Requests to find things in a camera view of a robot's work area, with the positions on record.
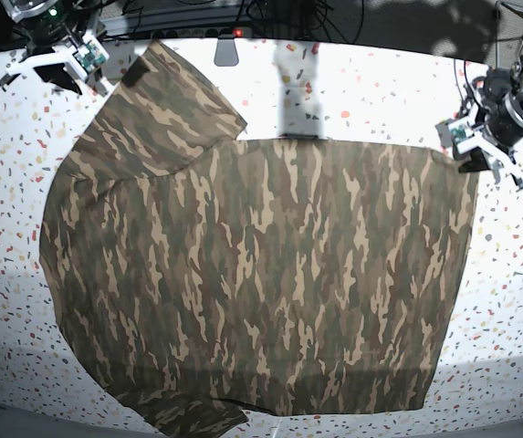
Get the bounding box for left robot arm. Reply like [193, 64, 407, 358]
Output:
[436, 1, 523, 190]

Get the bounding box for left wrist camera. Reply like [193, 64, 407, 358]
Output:
[435, 119, 475, 155]

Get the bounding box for grey camera mount base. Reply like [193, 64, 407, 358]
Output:
[214, 36, 239, 68]

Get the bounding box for camouflage T-shirt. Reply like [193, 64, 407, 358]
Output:
[39, 42, 478, 437]

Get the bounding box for black power strip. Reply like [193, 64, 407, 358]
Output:
[151, 26, 253, 39]

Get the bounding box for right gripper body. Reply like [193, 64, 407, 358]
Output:
[0, 16, 106, 87]

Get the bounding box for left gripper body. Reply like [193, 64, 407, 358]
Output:
[434, 72, 523, 191]

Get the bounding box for metal stand pole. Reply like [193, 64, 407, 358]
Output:
[493, 1, 523, 68]

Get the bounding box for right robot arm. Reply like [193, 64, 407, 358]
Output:
[0, 0, 110, 94]

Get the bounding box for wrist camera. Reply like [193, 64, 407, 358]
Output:
[74, 41, 109, 74]
[435, 119, 475, 155]

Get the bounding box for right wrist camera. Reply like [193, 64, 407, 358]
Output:
[74, 41, 109, 74]

